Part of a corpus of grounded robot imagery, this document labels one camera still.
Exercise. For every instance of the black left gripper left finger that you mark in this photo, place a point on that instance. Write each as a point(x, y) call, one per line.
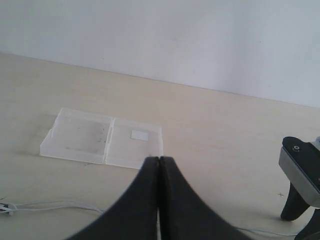
point(134, 215)

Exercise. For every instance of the clear plastic storage case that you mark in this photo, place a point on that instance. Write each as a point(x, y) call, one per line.
point(101, 139)

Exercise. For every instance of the white wired earphones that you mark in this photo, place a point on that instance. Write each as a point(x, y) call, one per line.
point(10, 208)

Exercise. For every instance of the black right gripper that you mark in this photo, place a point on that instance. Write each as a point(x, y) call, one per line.
point(300, 162)

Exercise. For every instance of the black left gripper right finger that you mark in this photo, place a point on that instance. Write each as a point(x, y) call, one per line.
point(183, 215)

